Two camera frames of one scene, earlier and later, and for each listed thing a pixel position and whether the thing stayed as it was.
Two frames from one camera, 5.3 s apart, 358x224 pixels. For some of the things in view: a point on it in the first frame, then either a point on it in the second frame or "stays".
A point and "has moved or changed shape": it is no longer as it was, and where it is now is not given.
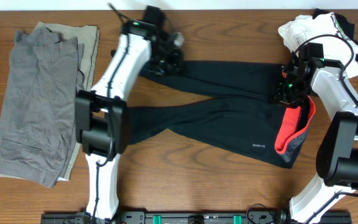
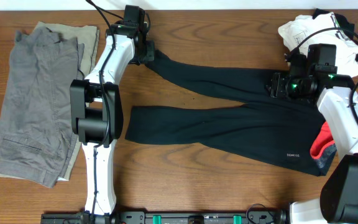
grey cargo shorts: (36, 128) stays
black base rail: (202, 218) stays
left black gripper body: (166, 62) -> (146, 53)
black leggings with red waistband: (227, 109) has moved or changed shape
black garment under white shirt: (347, 27) stays
